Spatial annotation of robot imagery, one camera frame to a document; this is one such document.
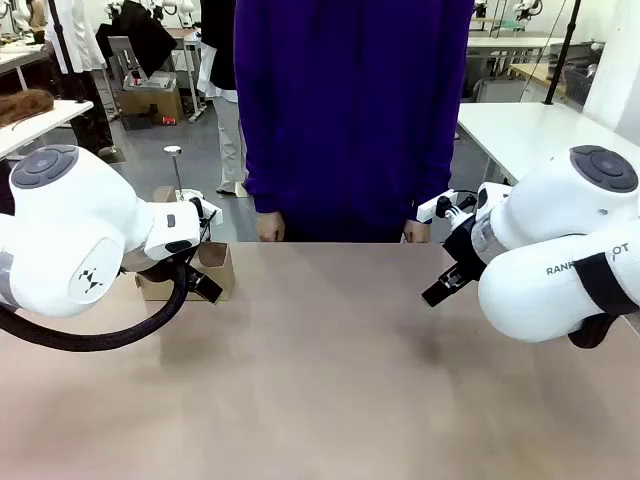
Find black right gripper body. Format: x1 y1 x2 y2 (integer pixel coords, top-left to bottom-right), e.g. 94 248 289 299
442 218 494 282

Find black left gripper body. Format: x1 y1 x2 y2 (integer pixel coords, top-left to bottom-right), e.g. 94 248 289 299
122 253 195 283

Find person's left forearm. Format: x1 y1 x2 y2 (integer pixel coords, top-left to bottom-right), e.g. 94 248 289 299
412 99 462 225

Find person's right forearm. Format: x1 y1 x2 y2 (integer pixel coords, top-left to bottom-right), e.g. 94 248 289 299
243 99 287 217

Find brown cardboard cup carrier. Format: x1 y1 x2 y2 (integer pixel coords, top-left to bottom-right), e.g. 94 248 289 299
135 185 236 304

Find person's left hand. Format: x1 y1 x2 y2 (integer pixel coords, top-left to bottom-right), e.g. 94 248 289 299
402 218 432 245

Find person's right hand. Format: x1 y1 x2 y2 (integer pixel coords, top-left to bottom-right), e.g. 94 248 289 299
255 210 287 244

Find round-topped metal stand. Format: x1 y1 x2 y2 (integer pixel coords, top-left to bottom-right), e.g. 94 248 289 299
163 144 204 202

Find brown cardboard box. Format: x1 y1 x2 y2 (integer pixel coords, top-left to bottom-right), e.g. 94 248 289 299
118 83 185 132

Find white table with grey legs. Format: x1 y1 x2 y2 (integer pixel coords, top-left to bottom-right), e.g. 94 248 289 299
0 99 96 162

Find person in purple sweater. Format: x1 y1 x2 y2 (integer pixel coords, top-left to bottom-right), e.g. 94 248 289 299
233 0 476 245

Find brown furry object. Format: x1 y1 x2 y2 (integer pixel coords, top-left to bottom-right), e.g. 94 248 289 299
0 94 56 128

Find black tripod pole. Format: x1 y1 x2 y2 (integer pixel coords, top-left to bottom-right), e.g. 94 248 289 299
543 0 584 107

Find person in black top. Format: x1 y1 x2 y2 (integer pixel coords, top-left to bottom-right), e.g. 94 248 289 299
196 0 250 197

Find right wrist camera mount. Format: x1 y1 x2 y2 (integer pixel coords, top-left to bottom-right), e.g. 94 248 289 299
415 188 480 227

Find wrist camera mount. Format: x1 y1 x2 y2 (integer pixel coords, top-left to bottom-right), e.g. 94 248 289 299
415 188 480 227
188 196 223 242

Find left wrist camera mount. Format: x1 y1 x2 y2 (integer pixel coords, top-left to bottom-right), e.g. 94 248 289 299
188 196 223 242

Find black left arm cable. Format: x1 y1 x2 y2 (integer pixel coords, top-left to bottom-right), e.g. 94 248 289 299
0 249 189 353

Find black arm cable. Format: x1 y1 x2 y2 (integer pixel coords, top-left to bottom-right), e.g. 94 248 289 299
568 252 640 350
0 249 189 353

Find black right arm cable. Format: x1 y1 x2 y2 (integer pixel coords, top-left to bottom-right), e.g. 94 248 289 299
568 252 640 350

